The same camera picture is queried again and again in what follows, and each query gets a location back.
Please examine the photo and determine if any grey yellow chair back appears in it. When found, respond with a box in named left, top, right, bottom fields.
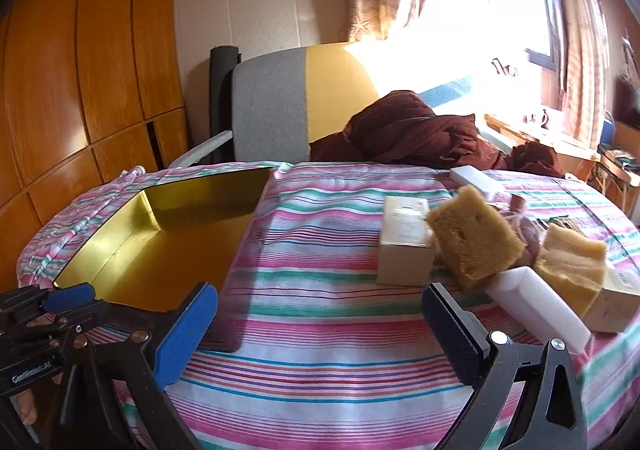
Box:
left=168, top=41, right=381, bottom=170

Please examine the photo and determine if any pink cloth item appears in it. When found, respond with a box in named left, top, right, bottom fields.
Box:
left=500, top=194, right=540, bottom=268

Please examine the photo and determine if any white small box far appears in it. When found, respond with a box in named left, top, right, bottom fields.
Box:
left=449, top=165, right=506, bottom=201

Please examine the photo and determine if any tall beige carton box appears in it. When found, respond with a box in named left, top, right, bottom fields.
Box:
left=378, top=196, right=437, bottom=288

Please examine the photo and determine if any white rectangular eraser block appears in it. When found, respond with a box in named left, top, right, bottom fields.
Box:
left=485, top=266, right=591, bottom=355

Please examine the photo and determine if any striped pink green cloth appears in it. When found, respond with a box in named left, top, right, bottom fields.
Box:
left=16, top=162, right=639, bottom=449

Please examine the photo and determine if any black rolled mat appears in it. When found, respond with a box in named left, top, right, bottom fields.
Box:
left=208, top=46, right=241, bottom=136

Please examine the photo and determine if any wooden wardrobe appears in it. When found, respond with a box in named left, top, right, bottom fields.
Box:
left=1, top=0, right=189, bottom=290

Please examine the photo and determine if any beige carton box right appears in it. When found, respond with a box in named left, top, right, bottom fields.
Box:
left=582, top=267, right=640, bottom=333

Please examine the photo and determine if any gold metal tray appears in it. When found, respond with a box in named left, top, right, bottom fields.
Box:
left=53, top=167, right=272, bottom=311

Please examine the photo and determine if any dark red blanket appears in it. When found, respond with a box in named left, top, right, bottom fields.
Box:
left=310, top=90, right=564, bottom=178

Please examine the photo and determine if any large yellow sponge block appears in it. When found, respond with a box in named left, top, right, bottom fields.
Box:
left=426, top=186, right=525, bottom=292

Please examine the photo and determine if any wooden desk by window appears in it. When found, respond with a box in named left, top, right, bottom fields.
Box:
left=478, top=113, right=639, bottom=217

